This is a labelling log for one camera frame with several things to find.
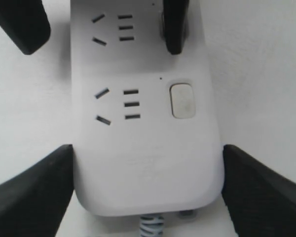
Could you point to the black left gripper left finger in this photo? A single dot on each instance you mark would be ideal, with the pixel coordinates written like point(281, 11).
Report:
point(33, 203)

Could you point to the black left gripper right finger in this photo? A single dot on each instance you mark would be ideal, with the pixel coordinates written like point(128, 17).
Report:
point(260, 201)

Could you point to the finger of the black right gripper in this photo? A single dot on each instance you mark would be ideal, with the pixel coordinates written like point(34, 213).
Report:
point(175, 24)
point(26, 23)

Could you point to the white five-socket power strip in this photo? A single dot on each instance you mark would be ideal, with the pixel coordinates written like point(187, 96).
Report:
point(145, 131)

